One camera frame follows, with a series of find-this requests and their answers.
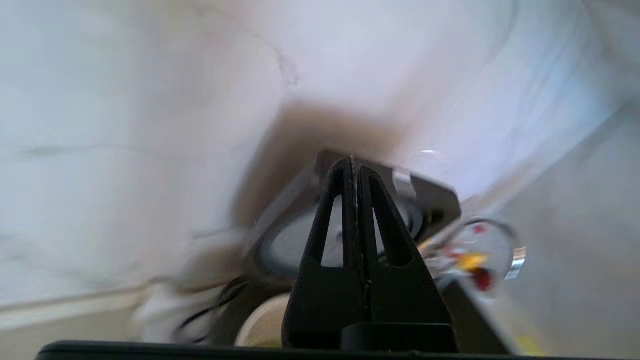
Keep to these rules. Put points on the cream inner pot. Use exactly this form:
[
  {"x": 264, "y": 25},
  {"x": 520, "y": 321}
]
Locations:
[{"x": 265, "y": 320}]

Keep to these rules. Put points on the clear glass cup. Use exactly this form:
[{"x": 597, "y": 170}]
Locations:
[{"x": 495, "y": 240}]

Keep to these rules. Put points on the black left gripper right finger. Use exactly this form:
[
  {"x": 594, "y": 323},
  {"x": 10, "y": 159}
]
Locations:
[{"x": 405, "y": 305}]

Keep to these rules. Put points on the black rice cooker lid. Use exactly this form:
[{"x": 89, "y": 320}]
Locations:
[{"x": 290, "y": 240}]

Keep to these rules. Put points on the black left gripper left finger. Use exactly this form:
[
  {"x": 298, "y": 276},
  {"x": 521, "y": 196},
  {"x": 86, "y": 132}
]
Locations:
[{"x": 325, "y": 300}]

